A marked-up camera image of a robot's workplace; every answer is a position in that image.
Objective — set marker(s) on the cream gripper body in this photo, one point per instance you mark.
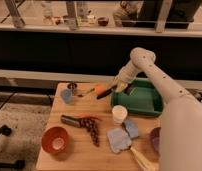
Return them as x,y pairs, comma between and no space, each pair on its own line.
120,86

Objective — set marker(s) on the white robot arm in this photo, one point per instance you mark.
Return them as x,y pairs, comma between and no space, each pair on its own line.
180,145

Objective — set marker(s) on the orange fruit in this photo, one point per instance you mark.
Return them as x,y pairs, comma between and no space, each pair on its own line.
99,89

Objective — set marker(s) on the green plastic tray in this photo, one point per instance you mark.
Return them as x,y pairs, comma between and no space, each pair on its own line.
140,98

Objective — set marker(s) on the white paper cup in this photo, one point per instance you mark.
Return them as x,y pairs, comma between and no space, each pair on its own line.
119,114

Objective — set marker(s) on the small blue sponge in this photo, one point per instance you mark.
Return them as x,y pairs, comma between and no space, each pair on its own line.
131,128

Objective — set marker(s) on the metal spoon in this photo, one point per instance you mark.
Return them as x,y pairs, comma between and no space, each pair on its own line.
85,93

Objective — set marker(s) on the bunch of dark grapes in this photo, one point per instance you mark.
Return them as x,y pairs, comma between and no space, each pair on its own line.
92,128

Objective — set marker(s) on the small dark metal cup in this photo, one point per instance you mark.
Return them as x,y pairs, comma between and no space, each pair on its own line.
72,86

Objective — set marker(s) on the large blue sponge cloth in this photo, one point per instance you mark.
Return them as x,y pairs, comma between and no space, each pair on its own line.
118,139

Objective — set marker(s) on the dark metal cylinder tool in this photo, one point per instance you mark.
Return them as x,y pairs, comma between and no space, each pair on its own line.
70,121

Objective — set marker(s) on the purple bowl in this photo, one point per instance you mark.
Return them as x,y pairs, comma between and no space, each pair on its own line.
154,139

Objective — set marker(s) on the wooden board table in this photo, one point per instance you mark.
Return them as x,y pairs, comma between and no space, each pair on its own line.
81,154

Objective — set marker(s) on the dark bowl on shelf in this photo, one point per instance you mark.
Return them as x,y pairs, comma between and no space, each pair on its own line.
103,21

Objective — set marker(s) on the person in background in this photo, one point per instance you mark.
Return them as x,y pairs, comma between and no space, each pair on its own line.
144,13

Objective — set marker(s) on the orange bowl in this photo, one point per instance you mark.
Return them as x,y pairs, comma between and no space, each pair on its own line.
55,140

